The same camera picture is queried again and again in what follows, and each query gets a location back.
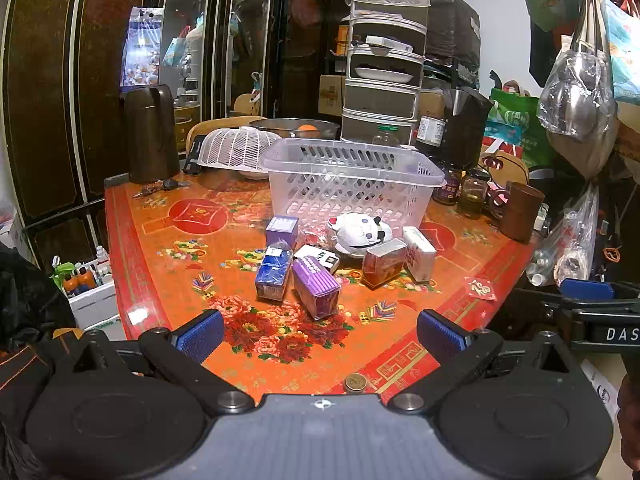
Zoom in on white box of bottles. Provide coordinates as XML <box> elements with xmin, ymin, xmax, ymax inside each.
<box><xmin>51</xmin><ymin>246</ymin><xmax>122</xmax><ymax>332</ymax></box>

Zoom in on white and black box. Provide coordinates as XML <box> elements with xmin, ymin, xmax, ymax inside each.
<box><xmin>293</xmin><ymin>244</ymin><xmax>341</xmax><ymax>274</ymax></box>

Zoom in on bunch of keys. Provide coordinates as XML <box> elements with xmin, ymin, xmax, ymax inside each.
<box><xmin>132</xmin><ymin>178</ymin><xmax>191</xmax><ymax>200</ymax></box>

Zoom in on black orange-trimmed cloth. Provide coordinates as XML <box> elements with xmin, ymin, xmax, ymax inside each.
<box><xmin>0</xmin><ymin>244</ymin><xmax>81</xmax><ymax>480</ymax></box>

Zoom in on green shopping bag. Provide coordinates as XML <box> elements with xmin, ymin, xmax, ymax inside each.
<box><xmin>487</xmin><ymin>87</ymin><xmax>552</xmax><ymax>169</ymax></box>

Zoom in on red floral tablecloth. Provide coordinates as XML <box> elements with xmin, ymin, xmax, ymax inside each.
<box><xmin>103</xmin><ymin>172</ymin><xmax>539</xmax><ymax>406</ymax></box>

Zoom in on black electric kettle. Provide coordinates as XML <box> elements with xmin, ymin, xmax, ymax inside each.
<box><xmin>442</xmin><ymin>87</ymin><xmax>494</xmax><ymax>169</ymax></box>

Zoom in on wooden chair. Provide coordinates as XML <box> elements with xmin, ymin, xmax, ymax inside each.
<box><xmin>185</xmin><ymin>115</ymin><xmax>266</xmax><ymax>154</ymax></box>
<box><xmin>479</xmin><ymin>152</ymin><xmax>531</xmax><ymax>187</ymax></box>

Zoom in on dark bottle white label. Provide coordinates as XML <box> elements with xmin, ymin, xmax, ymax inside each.
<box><xmin>415</xmin><ymin>114</ymin><xmax>446</xmax><ymax>159</ymax></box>

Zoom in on blue box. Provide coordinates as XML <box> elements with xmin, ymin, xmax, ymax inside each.
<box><xmin>254</xmin><ymin>241</ymin><xmax>295</xmax><ymax>302</ymax></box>

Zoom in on brown box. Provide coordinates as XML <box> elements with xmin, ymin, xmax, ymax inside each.
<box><xmin>361</xmin><ymin>238</ymin><xmax>409</xmax><ymax>290</ymax></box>

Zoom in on glass jar yellow liquid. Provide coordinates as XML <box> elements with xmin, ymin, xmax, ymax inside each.
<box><xmin>456</xmin><ymin>168</ymin><xmax>491</xmax><ymax>220</ymax></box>

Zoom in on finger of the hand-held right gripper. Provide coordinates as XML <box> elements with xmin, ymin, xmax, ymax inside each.
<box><xmin>515</xmin><ymin>278</ymin><xmax>640</xmax><ymax>312</ymax></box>

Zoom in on white mesh food cover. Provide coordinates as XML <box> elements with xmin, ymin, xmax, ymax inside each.
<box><xmin>196</xmin><ymin>127</ymin><xmax>284</xmax><ymax>181</ymax></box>

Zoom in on clear plastic slotted basket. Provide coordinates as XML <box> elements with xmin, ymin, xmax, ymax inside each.
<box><xmin>258</xmin><ymin>138</ymin><xmax>447</xmax><ymax>229</ymax></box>

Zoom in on small dark jar purple label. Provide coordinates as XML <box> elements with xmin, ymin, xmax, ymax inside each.
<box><xmin>433</xmin><ymin>162</ymin><xmax>464</xmax><ymax>206</ymax></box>

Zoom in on metal bowl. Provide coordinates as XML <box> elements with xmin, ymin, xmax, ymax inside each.
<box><xmin>248</xmin><ymin>117</ymin><xmax>341</xmax><ymax>141</ymax></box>

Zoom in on brown cup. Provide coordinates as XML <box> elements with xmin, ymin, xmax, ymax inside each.
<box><xmin>500</xmin><ymin>182</ymin><xmax>545</xmax><ymax>245</ymax></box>

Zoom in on clear hanging plastic bag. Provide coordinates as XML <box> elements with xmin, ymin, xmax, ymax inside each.
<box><xmin>537</xmin><ymin>0</ymin><xmax>619</xmax><ymax>137</ymax></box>

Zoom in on blue printed tote bag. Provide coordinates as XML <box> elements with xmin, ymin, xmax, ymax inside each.
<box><xmin>599</xmin><ymin>0</ymin><xmax>640</xmax><ymax>107</ymax></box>

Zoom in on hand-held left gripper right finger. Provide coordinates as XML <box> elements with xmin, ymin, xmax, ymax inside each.
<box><xmin>388</xmin><ymin>308</ymin><xmax>582</xmax><ymax>415</ymax></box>

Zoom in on cardboard box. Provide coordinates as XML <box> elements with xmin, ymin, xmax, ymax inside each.
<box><xmin>318</xmin><ymin>74</ymin><xmax>346</xmax><ymax>116</ymax></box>

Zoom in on clear bag of supplies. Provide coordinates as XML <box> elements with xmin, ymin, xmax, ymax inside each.
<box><xmin>526</xmin><ymin>184</ymin><xmax>601</xmax><ymax>287</ymax></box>

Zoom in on red paper sticker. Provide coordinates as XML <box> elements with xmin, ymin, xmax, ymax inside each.
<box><xmin>464</xmin><ymin>276</ymin><xmax>499</xmax><ymax>302</ymax></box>

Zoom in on hanging blue snack packet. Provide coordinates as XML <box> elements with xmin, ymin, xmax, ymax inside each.
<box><xmin>119</xmin><ymin>6</ymin><xmax>165</xmax><ymax>92</ymax></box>

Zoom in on person's right forearm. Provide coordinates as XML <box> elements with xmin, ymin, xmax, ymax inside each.
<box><xmin>616</xmin><ymin>374</ymin><xmax>640</xmax><ymax>467</ymax></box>

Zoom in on dark wooden cabinet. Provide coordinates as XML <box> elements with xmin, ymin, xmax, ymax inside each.
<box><xmin>0</xmin><ymin>0</ymin><xmax>368</xmax><ymax>263</ymax></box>

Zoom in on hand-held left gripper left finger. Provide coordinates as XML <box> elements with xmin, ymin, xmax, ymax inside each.
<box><xmin>54</xmin><ymin>308</ymin><xmax>256</xmax><ymax>416</ymax></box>

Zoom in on long purple box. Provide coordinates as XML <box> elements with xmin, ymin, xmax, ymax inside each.
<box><xmin>291</xmin><ymin>255</ymin><xmax>342</xmax><ymax>321</ymax></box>

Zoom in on black stacked crates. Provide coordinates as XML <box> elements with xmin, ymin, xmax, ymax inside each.
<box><xmin>426</xmin><ymin>0</ymin><xmax>482</xmax><ymax>92</ymax></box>

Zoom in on tiered food cover rack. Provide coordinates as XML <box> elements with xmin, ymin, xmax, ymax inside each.
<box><xmin>340</xmin><ymin>0</ymin><xmax>431</xmax><ymax>147</ymax></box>

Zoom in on brown thermos jug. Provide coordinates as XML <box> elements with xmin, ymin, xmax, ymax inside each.
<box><xmin>123</xmin><ymin>83</ymin><xmax>181</xmax><ymax>185</ymax></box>

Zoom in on white plush toy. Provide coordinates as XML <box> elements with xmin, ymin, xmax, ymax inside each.
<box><xmin>327</xmin><ymin>212</ymin><xmax>394</xmax><ymax>260</ymax></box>

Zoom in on white and red box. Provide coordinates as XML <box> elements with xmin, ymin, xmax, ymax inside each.
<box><xmin>402</xmin><ymin>226</ymin><xmax>438</xmax><ymax>283</ymax></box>

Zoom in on small purple box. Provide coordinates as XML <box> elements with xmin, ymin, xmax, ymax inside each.
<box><xmin>265</xmin><ymin>215</ymin><xmax>300</xmax><ymax>250</ymax></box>

